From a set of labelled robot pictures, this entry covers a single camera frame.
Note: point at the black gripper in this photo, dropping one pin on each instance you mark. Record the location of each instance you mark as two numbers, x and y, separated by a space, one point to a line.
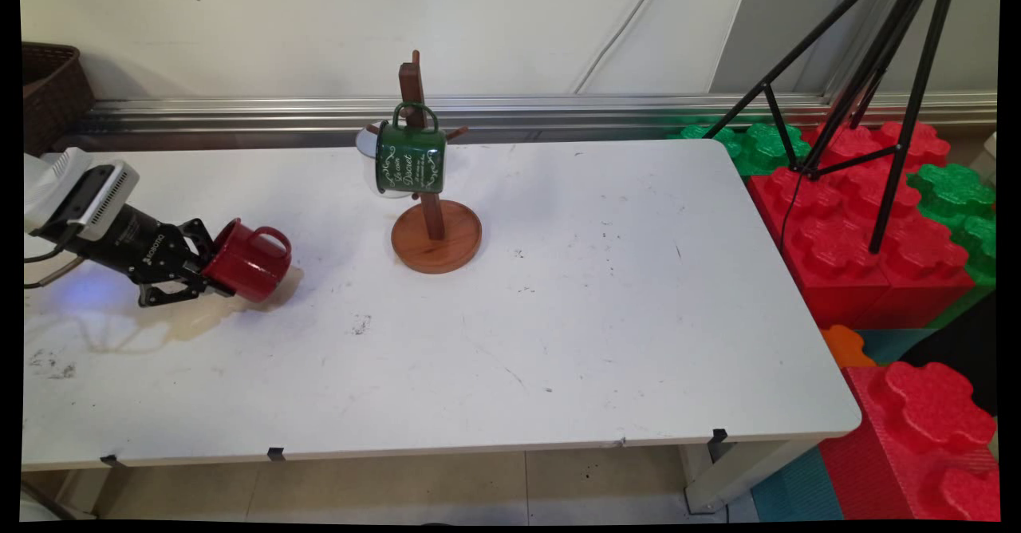
139 246

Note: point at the red enamel mug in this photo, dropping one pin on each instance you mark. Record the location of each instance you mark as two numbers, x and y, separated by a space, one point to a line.
243 266

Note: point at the black tape strip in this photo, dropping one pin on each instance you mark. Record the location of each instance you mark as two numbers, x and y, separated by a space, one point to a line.
110 461
276 454
717 439

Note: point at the dark brown wicker basket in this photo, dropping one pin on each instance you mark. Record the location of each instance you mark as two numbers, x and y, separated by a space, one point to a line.
52 86

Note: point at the green enamel mug white lettering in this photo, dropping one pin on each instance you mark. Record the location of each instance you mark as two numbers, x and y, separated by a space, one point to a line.
408 158

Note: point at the brown wooden mug tree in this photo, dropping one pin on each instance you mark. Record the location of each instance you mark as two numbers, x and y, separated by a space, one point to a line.
439 238

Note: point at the white table leg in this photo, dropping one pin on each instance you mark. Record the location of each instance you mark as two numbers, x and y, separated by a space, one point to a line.
718 477

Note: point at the green foam block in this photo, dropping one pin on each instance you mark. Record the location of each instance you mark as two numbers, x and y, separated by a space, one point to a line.
953 190
766 146

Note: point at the teal foam floor mat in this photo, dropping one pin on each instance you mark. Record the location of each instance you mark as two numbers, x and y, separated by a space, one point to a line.
798 489
897 343

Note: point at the large red foam block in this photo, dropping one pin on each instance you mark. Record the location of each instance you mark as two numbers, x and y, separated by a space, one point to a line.
837 246

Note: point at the orange foam block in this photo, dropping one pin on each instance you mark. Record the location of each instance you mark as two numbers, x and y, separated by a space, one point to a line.
844 345

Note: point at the black tripod stand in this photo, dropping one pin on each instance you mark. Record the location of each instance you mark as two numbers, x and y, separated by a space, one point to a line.
897 118

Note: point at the white grey wrist camera box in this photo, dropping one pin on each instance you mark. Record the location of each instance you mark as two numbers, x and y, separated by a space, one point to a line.
100 198

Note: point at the aluminium window rail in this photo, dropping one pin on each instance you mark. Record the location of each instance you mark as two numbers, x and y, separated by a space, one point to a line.
558 110

